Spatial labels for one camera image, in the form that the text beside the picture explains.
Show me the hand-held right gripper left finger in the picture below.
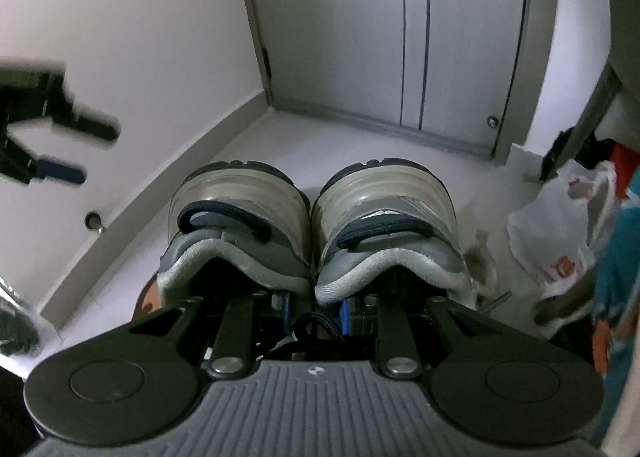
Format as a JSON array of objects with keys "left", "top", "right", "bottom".
[{"left": 127, "top": 291, "right": 293, "bottom": 380}]

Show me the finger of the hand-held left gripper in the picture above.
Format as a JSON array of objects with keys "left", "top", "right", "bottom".
[
  {"left": 29, "top": 155, "right": 89, "bottom": 186},
  {"left": 59, "top": 101, "right": 122, "bottom": 143}
]

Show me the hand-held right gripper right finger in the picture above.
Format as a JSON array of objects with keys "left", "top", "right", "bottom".
[{"left": 340, "top": 294, "right": 503, "bottom": 380}]

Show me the grey blue chunky sneaker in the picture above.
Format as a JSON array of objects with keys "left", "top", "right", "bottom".
[
  {"left": 311, "top": 157, "right": 476, "bottom": 310},
  {"left": 157, "top": 161, "right": 313, "bottom": 308}
]

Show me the orange cat-shaped floor mat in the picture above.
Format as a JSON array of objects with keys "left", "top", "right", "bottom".
[{"left": 136, "top": 282, "right": 161, "bottom": 320}]

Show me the white plastic bag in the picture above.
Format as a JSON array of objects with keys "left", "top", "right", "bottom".
[{"left": 507, "top": 160, "right": 618, "bottom": 298}]

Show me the teal printed cloth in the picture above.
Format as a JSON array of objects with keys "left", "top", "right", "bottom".
[{"left": 590, "top": 187, "right": 640, "bottom": 438}]

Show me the dark cloth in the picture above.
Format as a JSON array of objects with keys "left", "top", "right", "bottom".
[{"left": 537, "top": 127, "right": 601, "bottom": 183}]

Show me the red orange bag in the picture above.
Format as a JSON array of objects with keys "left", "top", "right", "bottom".
[{"left": 611, "top": 143, "right": 638, "bottom": 200}]

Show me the grey door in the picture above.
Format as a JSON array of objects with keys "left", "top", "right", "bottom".
[{"left": 235, "top": 0, "right": 558, "bottom": 165}]

